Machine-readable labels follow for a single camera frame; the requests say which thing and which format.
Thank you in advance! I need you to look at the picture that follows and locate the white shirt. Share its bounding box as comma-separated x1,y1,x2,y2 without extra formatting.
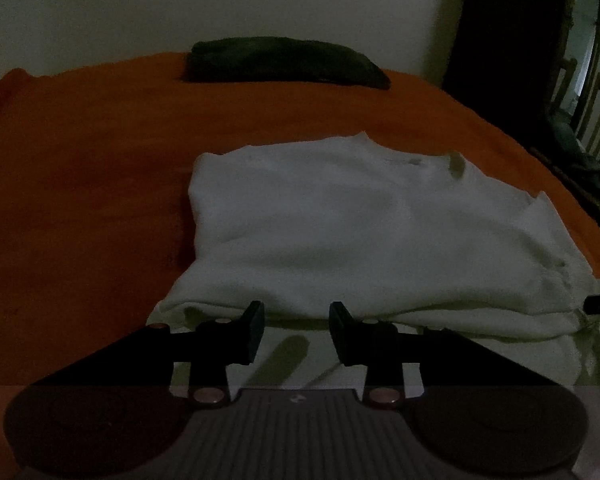
147,131,600,391

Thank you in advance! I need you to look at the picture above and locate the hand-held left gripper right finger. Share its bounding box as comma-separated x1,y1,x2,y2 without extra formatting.
328,301,574,407

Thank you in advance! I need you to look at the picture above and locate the dark cloth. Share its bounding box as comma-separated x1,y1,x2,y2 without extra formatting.
530,115,600,223

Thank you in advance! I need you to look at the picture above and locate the orange blanket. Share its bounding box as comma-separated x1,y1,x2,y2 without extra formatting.
0,51,600,480

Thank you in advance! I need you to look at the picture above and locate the dark pillow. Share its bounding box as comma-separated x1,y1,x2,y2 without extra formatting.
182,36,392,92

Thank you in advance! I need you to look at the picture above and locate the dark wooden wardrobe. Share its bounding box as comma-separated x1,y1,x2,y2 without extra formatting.
442,0,600,161

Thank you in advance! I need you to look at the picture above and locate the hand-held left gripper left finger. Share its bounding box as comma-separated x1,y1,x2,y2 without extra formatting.
25,301,266,407

